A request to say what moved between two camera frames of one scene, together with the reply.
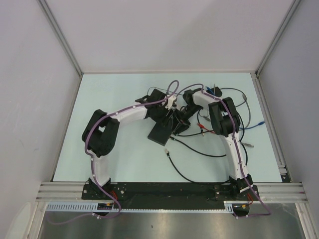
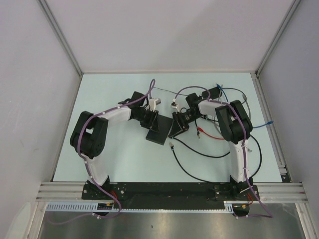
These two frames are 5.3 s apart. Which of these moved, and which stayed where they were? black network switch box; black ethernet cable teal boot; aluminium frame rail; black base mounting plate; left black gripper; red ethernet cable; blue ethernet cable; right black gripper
Moved: blue ethernet cable; left black gripper; red ethernet cable
Stayed: black network switch box; aluminium frame rail; black base mounting plate; black ethernet cable teal boot; right black gripper
